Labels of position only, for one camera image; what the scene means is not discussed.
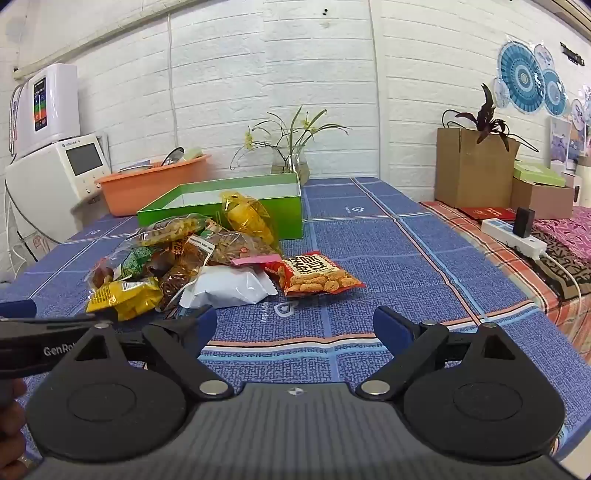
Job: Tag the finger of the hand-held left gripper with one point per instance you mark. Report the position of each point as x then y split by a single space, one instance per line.
18 308

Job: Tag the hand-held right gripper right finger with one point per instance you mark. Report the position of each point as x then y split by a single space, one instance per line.
388 323

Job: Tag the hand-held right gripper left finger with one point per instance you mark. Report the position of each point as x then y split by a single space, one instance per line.
205 323

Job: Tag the clear nut packet pink edge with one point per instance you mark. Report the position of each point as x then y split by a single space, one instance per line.
235 247

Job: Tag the clear packet of yellow chips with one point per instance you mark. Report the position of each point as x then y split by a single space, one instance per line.
249 217

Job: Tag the green cardboard box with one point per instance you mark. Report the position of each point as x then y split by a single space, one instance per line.
286 212

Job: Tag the clear packet of brown snacks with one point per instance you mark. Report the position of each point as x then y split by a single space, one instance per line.
178 277

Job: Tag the clear packet of twisted snacks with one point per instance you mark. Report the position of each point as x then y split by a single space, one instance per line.
171 228

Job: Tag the person's left hand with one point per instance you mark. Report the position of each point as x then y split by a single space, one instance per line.
11 429

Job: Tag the white snack packet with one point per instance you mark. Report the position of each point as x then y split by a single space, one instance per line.
226 286

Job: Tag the blue checked tablecloth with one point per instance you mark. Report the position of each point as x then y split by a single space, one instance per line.
369 240

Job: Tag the yellow snack packet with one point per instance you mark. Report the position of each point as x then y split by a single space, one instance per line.
124 295

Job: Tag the red-brown snack packet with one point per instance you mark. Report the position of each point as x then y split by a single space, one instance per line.
99 277

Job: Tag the red peanut snack packet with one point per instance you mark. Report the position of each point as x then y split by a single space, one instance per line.
314 274

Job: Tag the green snack packet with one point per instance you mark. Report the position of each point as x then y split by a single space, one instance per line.
136 263

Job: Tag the white appliance with screen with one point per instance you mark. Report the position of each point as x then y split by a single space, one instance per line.
41 184

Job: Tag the orange plaid cloth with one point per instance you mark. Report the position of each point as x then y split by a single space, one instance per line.
517 277

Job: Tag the red book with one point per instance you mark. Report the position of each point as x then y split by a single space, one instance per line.
489 213

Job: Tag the orange plastic basin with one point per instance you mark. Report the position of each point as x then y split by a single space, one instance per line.
138 189

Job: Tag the white power strip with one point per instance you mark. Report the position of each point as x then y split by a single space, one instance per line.
508 233

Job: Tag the metal pot lid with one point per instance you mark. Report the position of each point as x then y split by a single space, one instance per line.
171 157

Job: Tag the pale green plate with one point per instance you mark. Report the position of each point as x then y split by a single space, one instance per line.
193 153

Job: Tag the black charger plug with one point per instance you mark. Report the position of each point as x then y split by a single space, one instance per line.
525 221

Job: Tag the tall brown cardboard box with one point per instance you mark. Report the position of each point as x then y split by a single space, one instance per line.
466 170

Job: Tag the plant in glass vase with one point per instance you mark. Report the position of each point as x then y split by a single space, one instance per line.
291 161

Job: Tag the brown patterned cloth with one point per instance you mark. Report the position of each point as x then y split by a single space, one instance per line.
568 272

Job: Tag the small brown cardboard box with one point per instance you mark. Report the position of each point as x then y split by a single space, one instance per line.
540 201

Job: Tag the pink floral cloth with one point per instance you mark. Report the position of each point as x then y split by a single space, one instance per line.
572 230

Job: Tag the flat green gift box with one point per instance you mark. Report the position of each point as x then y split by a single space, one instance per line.
540 174

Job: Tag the purple leaf plant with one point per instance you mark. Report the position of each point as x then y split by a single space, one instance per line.
487 117

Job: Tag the white picture card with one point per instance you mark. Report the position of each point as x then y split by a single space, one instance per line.
560 143

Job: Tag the white paper fan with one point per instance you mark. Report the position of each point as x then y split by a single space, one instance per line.
544 57
501 90

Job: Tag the large blue paper fan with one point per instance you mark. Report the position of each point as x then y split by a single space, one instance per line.
521 76

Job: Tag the small blue paper fan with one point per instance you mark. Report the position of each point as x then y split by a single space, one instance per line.
554 92

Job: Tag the white wall water purifier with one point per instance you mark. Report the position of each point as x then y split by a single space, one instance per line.
60 101

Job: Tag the black wall sign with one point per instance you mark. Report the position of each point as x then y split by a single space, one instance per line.
572 53

